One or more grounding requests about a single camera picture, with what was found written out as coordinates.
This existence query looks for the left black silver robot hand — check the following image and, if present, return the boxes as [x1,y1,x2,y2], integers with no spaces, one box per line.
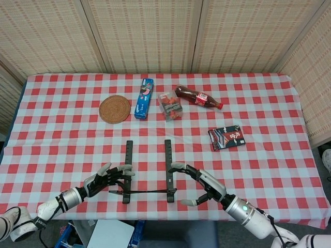
[83,162,136,199]

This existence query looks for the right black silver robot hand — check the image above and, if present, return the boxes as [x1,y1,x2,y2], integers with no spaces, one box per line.
[167,162,228,207]

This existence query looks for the black folding stand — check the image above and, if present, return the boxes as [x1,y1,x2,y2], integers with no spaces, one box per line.
[108,139,178,205]

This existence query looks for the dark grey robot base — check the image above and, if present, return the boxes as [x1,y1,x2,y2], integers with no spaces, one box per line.
[143,221,218,248]

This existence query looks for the dark snack packet red print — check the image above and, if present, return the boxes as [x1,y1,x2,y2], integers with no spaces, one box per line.
[208,125,247,151]

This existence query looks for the white flat board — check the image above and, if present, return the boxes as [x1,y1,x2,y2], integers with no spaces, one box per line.
[89,219,135,248]

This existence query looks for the blue carton box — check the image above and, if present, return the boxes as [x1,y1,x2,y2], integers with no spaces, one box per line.
[130,220,145,248]

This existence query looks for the blue plastic crate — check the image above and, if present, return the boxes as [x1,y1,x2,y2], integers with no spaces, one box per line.
[55,223,78,248]

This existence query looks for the red white checkered tablecloth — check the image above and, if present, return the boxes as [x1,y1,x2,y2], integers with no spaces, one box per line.
[0,73,328,229]

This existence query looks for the round brown rattan coaster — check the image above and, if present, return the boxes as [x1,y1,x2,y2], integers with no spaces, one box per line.
[99,95,131,124]

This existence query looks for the blue Oreo cookie box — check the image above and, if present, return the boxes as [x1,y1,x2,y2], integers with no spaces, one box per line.
[133,79,155,121]

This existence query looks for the clear plastic box red contents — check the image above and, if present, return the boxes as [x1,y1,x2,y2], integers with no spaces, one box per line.
[158,90,184,121]

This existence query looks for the cola bottle with red label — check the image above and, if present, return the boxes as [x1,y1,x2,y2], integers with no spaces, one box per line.
[174,85,223,111]

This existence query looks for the white shoe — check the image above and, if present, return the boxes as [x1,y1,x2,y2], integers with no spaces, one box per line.
[322,149,331,173]

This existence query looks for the bamboo folding screen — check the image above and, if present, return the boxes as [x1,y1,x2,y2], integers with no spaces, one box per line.
[0,0,331,148]

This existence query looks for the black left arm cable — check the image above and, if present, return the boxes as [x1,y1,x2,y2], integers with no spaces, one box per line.
[38,196,68,242]

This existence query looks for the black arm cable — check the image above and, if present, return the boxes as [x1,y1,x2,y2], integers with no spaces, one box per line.
[258,209,294,245]
[38,196,68,242]

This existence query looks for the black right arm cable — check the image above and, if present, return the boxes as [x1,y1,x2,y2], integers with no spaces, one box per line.
[258,209,294,245]

